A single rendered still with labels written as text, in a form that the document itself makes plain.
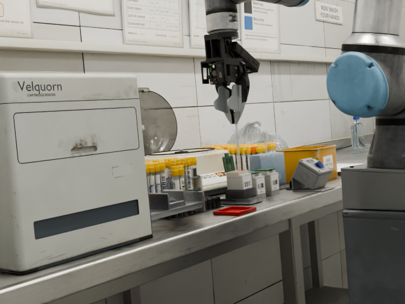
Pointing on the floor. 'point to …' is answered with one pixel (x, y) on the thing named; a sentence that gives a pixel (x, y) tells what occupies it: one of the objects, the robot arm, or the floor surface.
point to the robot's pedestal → (375, 256)
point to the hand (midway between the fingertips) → (235, 118)
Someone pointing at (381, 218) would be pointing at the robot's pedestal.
